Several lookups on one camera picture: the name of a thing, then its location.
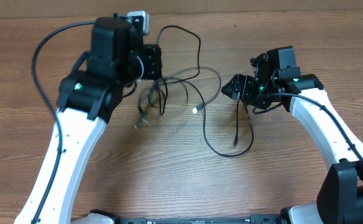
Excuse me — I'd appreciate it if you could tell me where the black USB cable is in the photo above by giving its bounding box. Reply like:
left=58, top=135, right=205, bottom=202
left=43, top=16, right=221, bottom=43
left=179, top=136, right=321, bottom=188
left=181, top=79, right=255, bottom=158

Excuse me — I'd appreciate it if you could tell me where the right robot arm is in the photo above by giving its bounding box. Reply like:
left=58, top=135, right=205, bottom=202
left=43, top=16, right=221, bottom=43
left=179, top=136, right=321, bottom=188
left=221, top=46, right=363, bottom=223

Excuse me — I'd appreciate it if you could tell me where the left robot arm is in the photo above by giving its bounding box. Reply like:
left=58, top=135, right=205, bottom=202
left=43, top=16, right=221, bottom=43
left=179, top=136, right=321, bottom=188
left=16, top=11, right=162, bottom=223

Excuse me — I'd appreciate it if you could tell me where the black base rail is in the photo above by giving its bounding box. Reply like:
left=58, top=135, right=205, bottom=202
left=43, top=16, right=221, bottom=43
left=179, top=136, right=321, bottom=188
left=75, top=208, right=294, bottom=224

